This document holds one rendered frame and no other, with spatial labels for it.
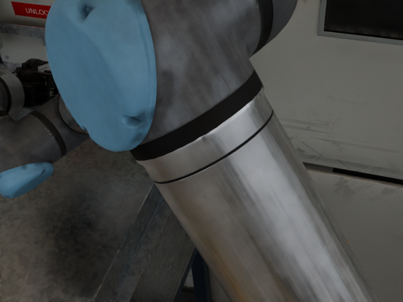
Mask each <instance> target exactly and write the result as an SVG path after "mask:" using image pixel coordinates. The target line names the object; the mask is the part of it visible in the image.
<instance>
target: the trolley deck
mask: <svg viewBox="0 0 403 302"><path fill-rule="evenodd" d="M52 165H53V173H52V174H51V176H50V177H49V178H47V179H46V180H45V181H44V182H43V183H41V184H39V185H38V186H37V187H35V188H34V189H32V190H30V191H29V192H27V193H25V194H23V195H21V196H19V197H16V198H4V197H3V196H2V195H1V194H0V302H91V300H92V297H93V296H94V294H95V291H96V290H97V288H98V285H99V284H100V282H101V280H102V278H103V276H104V274H105V272H106V270H107V268H108V266H109V264H110V263H111V261H112V259H113V257H114V255H115V253H116V251H117V249H118V247H119V245H120V243H121V241H122V239H123V237H124V235H125V233H126V231H127V229H128V227H129V225H130V223H131V222H132V220H133V218H134V216H135V214H136V212H137V210H138V208H139V206H140V204H141V202H142V201H143V199H144V197H145V195H146V193H147V191H148V189H149V187H150V185H151V183H152V179H151V177H150V175H149V174H148V172H147V171H146V169H145V168H144V166H142V165H140V164H138V163H137V161H136V160H135V159H134V157H133V155H132V154H131V152H130V151H129V150H126V151H121V152H113V151H110V150H107V149H105V148H103V147H101V146H100V145H98V144H97V143H96V142H95V141H94V140H92V139H91V138H89V139H87V140H86V141H84V142H83V143H82V144H80V145H79V146H77V147H76V148H74V149H73V150H72V151H70V152H69V153H67V154H66V155H64V156H63V157H62V158H61V159H60V160H58V161H56V162H55V163H54V164H52ZM177 221H178V219H177V217H176V216H175V214H174V213H173V211H172V210H171V208H170V206H169V205H168V204H167V202H166V200H165V199H163V201H162V203H161V205H160V207H159V209H158V212H157V214H156V216H155V218H154V220H153V222H152V224H151V227H150V229H149V231H148V233H147V235H146V237H145V239H144V240H143V243H142V245H141V247H140V249H139V251H138V253H137V255H136V257H135V260H134V262H133V264H132V266H131V268H130V270H129V272H128V274H127V276H126V278H125V280H124V282H123V284H122V286H121V288H120V290H119V293H118V295H117V297H116V299H115V301H114V302H142V299H143V297H144V295H145V293H146V290H147V288H148V286H149V284H150V282H151V279H152V277H153V275H154V273H155V270H156V268H157V266H158V263H159V261H160V259H161V257H162V255H163V252H164V250H165V248H166V246H167V243H168V241H169V239H170V236H171V234H172V232H173V230H174V228H175V225H176V223H177Z"/></svg>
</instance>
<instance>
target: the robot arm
mask: <svg viewBox="0 0 403 302"><path fill-rule="evenodd" d="M296 5H297V0H55V1H54V3H53V4H52V6H51V7H50V10H49V13H48V15H47V19H46V25H45V42H46V53H47V58H48V61H42V60H40V59H33V58H32V59H29V60H27V61H26V62H24V63H22V67H17V68H16V70H15V71H13V73H11V72H9V71H7V70H3V69H0V194H1V195H2V196H3V197H4V198H16V197H19V196H21V195H23V194H25V193H27V192H29V191H30V190H32V189H34V188H35V187H37V186H38V185H39V184H41V183H43V182H44V181H45V180H46V179H47V178H49V177H50V176H51V174H52V173H53V165H52V164H54V163H55V162H56V161H58V160H60V159H61V158H62V157H63V156H64V155H66V154H67V153H69V152H70V151H72V150H73V149H74V148H76V147H77V146H79V145H80V144H82V143H83V142H84V141H86V140H87V139H89V138H91V139H92V140H94V141H95V142H96V143H97V144H98V145H100V146H101V147H103V148H105V149H107V150H110V151H113V152H121V151H126V150H129V151H130V152H131V154H132V155H133V157H134V159H135V160H136V161H137V163H138V164H140V165H142V166H144V168H145V169H146V171H147V172H148V174H149V175H150V177H151V179H152V180H153V181H154V183H155V185H156V186H157V188H158V189H159V191H160V192H161V194H162V196H163V197H164V199H165V200H166V202H167V204H168V205H169V206H170V208H171V210H172V211H173V213H174V214H175V216H176V217H177V219H178V221H179V222H180V223H181V225H182V227H183V228H184V230H185V231H186V233H187V234H188V236H189V238H190V239H191V241H192V242H193V243H194V246H195V247H196V248H197V250H198V251H199V253H200V255H201V256H202V258H203V259H204V261H205V263H206V264H207V266H208V267H209V268H210V270H211V272H212V273H213V275H214V276H215V278H216V280H217V281H218V283H219V284H220V285H221V287H222V289H223V290H224V292H225V293H226V295H227V296H228V298H229V300H230V301H231V302H380V300H379V299H378V297H377V295H376V293H375V291H374V289H373V288H372V286H371V284H370V282H369V280H368V278H367V277H366V275H365V273H364V272H363V270H362V268H361V266H360V264H359V263H358V261H357V259H356V257H355V255H354V253H353V252H352V250H351V248H350V247H349V245H348V243H347V241H346V239H345V237H344V236H343V234H342V232H341V230H340V229H339V226H338V225H337V223H336V222H335V220H334V218H333V216H332V214H331V212H330V211H329V209H328V207H327V205H326V203H325V202H324V200H323V198H322V196H321V195H320V193H319V191H318V189H317V187H316V185H315V184H314V182H313V180H312V178H311V176H310V175H309V173H308V171H307V170H306V168H305V166H304V164H303V162H302V160H301V159H300V157H299V155H298V154H297V152H296V149H295V148H294V146H293V145H292V143H291V141H290V139H289V137H288V135H287V134H286V132H285V130H284V128H283V127H282V125H281V123H280V121H279V119H278V118H277V116H276V114H275V112H274V110H273V108H272V107H271V105H270V103H269V101H268V100H267V98H266V96H265V94H264V86H263V84H262V82H261V80H260V78H259V76H258V75H257V73H256V71H255V69H254V67H253V65H252V63H251V62H250V60H249V58H250V57H251V56H252V55H254V54H255V53H257V52H258V51H259V50H261V48H262V47H264V46H265V45H266V44H267V43H269V42H270V41H271V40H273V39H274V38H275V37H276V36H277V35H278V34H279V33H280V32H281V31H282V29H283V28H284V27H285V26H286V24H287V23H288V21H289V20H290V19H291V16H292V14H293V12H294V10H295V8H296ZM23 108H28V109H32V110H34V111H32V112H30V113H29V114H27V115H26V116H24V117H23V118H21V119H20V120H18V121H17V122H15V121H14V120H13V119H12V118H14V117H15V116H17V115H18V114H19V113H20V112H21V110H22V109H23Z"/></svg>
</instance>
